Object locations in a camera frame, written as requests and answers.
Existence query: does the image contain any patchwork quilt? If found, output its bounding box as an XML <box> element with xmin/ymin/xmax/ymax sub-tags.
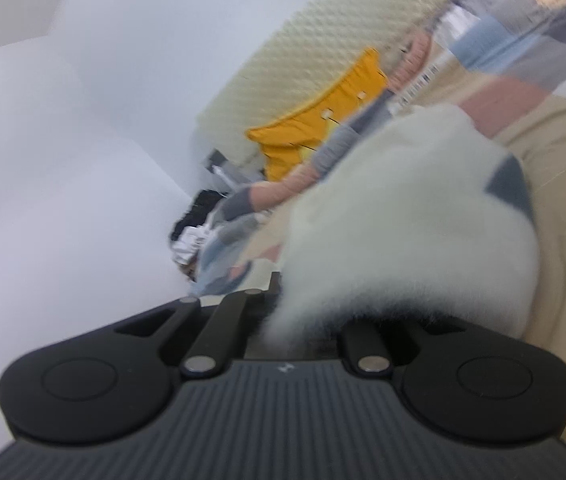
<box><xmin>188</xmin><ymin>0</ymin><xmax>566</xmax><ymax>361</ymax></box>

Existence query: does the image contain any yellow pillow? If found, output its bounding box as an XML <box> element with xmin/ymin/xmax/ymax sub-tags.
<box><xmin>245</xmin><ymin>47</ymin><xmax>389</xmax><ymax>183</ymax></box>

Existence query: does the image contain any dark bedside object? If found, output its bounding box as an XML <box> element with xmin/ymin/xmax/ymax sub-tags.
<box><xmin>205</xmin><ymin>149</ymin><xmax>239</xmax><ymax>181</ymax></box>

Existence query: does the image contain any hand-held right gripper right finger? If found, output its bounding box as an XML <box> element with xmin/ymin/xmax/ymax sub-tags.
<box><xmin>338</xmin><ymin>318</ymin><xmax>466</xmax><ymax>374</ymax></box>

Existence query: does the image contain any black and white clothes pile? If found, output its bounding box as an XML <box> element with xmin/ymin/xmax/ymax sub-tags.
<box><xmin>169</xmin><ymin>189</ymin><xmax>229</xmax><ymax>281</ymax></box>

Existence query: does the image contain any white striped fuzzy sweater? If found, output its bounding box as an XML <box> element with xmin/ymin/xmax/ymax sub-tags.
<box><xmin>260</xmin><ymin>102</ymin><xmax>541</xmax><ymax>347</ymax></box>

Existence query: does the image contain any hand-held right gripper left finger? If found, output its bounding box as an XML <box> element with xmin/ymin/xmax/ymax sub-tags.
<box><xmin>113</xmin><ymin>272</ymin><xmax>284</xmax><ymax>379</ymax></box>

